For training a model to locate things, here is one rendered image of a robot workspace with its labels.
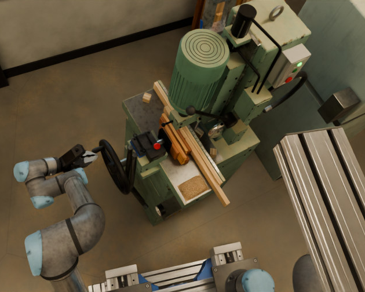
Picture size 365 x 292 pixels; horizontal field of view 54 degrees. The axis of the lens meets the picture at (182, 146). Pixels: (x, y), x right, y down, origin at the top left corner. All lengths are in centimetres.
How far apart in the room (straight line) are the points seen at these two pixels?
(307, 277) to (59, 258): 70
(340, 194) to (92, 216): 79
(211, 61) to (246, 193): 163
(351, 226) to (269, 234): 220
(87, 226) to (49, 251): 12
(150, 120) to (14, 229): 124
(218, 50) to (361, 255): 91
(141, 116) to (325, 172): 134
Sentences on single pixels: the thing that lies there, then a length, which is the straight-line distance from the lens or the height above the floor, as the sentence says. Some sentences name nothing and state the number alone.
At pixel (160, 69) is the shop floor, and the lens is 305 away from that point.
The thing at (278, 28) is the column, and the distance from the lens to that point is 138.
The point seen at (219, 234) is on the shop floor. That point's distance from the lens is 256.
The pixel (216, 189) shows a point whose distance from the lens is 162.
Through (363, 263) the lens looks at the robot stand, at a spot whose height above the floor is 203.
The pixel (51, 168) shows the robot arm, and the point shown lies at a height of 102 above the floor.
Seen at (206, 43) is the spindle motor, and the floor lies 151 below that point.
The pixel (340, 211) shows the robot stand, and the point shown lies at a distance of 49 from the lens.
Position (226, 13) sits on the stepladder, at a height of 85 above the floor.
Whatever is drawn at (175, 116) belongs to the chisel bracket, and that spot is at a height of 107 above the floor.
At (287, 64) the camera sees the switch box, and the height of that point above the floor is 146.
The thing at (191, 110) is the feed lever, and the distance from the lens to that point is 120.
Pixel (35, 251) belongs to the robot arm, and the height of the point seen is 136.
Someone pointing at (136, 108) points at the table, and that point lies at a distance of 177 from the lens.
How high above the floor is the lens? 242
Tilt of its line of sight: 63 degrees down
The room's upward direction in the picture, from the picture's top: 21 degrees clockwise
